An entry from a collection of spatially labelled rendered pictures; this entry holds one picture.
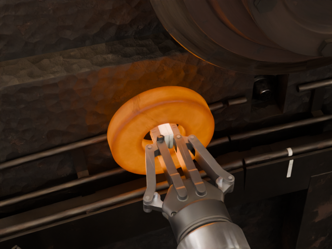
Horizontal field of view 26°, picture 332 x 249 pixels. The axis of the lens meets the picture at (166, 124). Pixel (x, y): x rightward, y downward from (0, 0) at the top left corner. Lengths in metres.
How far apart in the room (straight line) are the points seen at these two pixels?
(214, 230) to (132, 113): 0.22
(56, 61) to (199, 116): 0.22
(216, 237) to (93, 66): 0.32
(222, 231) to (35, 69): 0.36
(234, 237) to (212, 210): 0.05
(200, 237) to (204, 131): 0.23
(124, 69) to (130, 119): 0.09
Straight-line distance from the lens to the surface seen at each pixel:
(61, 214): 1.09
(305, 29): 0.85
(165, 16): 0.88
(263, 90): 1.18
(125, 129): 1.00
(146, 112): 0.99
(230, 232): 0.88
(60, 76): 1.02
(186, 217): 0.90
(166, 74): 1.07
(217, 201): 0.92
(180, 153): 0.99
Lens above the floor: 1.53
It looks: 45 degrees down
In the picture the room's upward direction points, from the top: straight up
